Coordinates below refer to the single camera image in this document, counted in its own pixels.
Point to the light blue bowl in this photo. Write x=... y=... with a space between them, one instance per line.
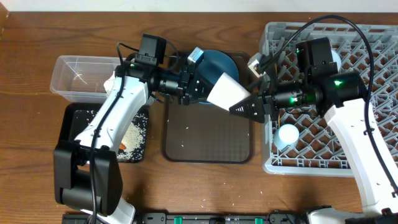
x=336 y=58

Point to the grey dishwasher rack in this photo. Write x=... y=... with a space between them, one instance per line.
x=318 y=151

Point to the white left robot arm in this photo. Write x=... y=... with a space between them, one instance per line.
x=86 y=170

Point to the dark blue plate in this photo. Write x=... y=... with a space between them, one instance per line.
x=209 y=65

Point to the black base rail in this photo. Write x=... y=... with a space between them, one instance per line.
x=273 y=217

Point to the pile of white rice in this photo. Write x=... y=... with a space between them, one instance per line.
x=134 y=138

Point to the orange carrot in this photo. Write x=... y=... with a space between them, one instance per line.
x=122 y=146

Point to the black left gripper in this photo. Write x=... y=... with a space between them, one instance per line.
x=185 y=84

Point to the brown serving tray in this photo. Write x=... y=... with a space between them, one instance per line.
x=205 y=133

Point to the pink cup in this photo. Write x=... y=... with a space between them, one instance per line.
x=227 y=92

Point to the black plastic tray bin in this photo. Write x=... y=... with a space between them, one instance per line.
x=68 y=116

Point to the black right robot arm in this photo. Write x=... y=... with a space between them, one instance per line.
x=342 y=100

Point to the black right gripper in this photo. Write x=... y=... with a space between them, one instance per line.
x=259 y=103

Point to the light blue cup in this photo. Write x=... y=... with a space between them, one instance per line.
x=286 y=136

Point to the white tissue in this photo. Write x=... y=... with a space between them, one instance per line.
x=108 y=86

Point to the clear plastic bin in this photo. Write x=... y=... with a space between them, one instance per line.
x=81 y=79

